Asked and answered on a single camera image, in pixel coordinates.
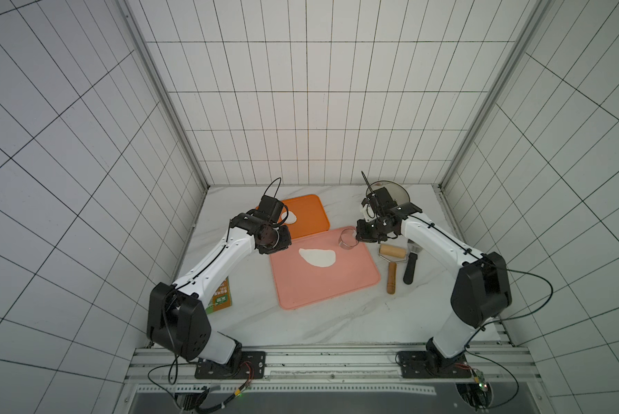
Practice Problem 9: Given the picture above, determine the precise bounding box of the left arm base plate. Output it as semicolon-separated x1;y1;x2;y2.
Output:
195;351;266;381

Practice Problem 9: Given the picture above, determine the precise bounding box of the white dough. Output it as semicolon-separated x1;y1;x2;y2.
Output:
285;211;297;224
298;248;336;268

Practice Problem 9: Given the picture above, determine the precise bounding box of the small round metal cutter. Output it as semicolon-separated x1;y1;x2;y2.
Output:
338;227;360;250

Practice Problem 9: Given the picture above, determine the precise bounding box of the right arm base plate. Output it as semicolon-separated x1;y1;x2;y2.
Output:
395;350;473;380

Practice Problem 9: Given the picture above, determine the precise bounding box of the black handled metal scraper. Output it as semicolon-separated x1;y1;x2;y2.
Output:
403;240;422;286

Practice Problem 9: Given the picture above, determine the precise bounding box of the aluminium mounting rail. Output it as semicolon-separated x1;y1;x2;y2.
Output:
116;343;554;413

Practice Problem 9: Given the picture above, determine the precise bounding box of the orange silicone mat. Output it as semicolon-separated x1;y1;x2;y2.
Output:
283;194;330;241

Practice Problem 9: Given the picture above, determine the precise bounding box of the white dough on orange mat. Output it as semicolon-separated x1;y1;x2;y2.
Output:
285;211;297;224

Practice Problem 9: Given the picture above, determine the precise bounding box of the wooden dough roller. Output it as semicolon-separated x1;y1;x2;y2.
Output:
379;244;407;295

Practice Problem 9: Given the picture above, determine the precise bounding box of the pink silicone mat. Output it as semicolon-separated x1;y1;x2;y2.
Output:
270;227;381;310

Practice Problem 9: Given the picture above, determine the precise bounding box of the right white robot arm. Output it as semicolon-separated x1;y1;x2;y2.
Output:
356;186;512;364

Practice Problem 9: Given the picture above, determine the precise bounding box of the green orange flour packet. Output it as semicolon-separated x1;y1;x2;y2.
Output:
206;278;233;314

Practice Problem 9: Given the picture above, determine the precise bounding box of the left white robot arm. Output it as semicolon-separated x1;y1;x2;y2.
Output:
146;195;292;366

